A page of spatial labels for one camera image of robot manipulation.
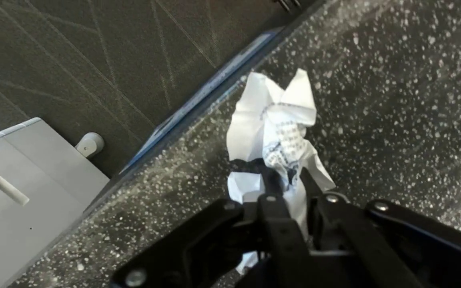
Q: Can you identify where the paper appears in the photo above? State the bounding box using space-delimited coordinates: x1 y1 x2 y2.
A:
224 67 339 277

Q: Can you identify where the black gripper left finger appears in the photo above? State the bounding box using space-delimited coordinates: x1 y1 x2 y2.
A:
230 160 310 288

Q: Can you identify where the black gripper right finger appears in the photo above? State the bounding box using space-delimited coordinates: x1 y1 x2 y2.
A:
300 170 422 288

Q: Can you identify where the grey office printer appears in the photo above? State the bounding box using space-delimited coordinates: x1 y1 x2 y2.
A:
0 117 108 288

